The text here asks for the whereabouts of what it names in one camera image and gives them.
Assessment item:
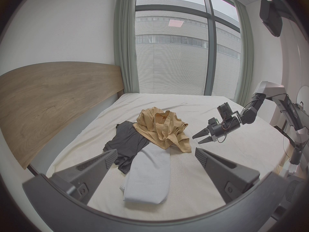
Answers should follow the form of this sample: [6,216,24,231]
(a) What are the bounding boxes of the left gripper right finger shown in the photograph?
[195,147,261,205]

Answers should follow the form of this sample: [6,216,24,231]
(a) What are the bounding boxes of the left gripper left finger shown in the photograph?
[51,149,118,205]

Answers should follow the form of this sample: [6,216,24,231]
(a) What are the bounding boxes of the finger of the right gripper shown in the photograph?
[198,135,214,144]
[192,127,210,139]

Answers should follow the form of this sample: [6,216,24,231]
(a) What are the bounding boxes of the tan shorts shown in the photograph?
[133,107,192,153]

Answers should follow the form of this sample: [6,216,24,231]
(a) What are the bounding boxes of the bed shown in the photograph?
[0,61,296,223]

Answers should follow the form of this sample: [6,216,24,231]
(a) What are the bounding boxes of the black garment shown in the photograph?
[103,121,150,174]

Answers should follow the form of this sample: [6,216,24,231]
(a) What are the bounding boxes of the pale grey garment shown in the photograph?
[119,144,172,205]

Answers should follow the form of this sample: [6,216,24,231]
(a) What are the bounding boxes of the window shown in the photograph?
[135,0,242,100]

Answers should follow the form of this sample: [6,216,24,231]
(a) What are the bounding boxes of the grey-green curtain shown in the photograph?
[113,0,140,98]
[233,0,255,107]

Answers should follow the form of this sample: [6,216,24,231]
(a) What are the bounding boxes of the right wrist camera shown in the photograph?
[217,102,239,125]

